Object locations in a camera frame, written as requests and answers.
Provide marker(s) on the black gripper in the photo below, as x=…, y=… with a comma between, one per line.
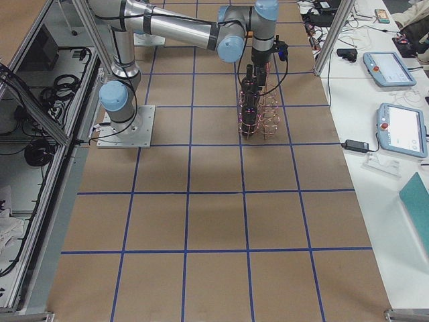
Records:
x=260, y=57

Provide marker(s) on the teal folder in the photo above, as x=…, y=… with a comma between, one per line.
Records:
x=414, y=196

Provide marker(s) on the dark wine bottle right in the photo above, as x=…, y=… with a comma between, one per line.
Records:
x=249, y=103

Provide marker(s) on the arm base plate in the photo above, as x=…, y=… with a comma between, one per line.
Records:
x=129, y=135
x=147, y=40

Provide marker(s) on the copper wire bottle basket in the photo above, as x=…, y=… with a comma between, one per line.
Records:
x=268, y=110

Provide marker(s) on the teach pendant near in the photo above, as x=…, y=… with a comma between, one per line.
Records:
x=401, y=129

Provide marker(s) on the teach pendant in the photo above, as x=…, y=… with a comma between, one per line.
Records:
x=401, y=129
x=388, y=70

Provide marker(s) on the teach pendant far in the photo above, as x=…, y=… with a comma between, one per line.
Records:
x=388, y=70

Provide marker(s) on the black power adapter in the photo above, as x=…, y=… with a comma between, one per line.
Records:
x=356, y=146

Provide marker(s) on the side cable cabinet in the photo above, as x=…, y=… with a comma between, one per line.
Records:
x=49, y=83

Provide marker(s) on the aluminium frame post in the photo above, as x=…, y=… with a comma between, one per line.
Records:
x=339, y=21

